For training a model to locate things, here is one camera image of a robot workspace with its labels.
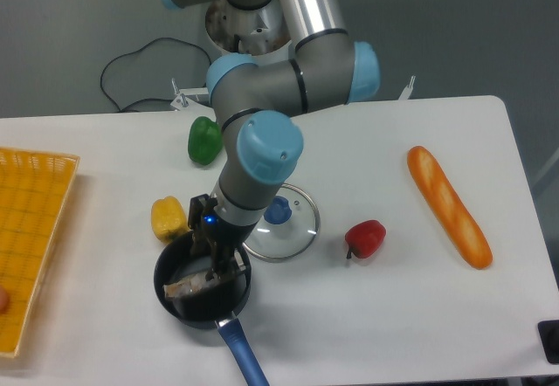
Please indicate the black pot blue handle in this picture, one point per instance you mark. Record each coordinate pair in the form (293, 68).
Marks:
(217, 308)

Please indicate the green bell pepper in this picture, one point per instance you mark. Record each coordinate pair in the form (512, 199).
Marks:
(205, 141)

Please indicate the orange baguette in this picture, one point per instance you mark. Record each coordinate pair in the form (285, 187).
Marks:
(448, 208)

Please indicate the glass lid blue knob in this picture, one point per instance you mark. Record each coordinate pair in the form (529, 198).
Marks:
(289, 225)

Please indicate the yellow bell pepper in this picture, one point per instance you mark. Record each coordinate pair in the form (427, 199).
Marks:
(168, 219)

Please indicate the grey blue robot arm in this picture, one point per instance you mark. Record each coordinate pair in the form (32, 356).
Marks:
(255, 104)

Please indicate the yellow woven basket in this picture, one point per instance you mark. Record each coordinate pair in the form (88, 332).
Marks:
(35, 186)

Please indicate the toast sandwich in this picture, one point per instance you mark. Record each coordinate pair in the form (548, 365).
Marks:
(191, 285)

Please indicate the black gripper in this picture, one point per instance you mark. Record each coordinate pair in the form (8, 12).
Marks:
(212, 235)

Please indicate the black device at table corner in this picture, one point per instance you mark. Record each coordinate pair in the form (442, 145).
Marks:
(549, 331)

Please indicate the red bell pepper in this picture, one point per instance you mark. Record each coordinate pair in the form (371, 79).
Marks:
(364, 240)

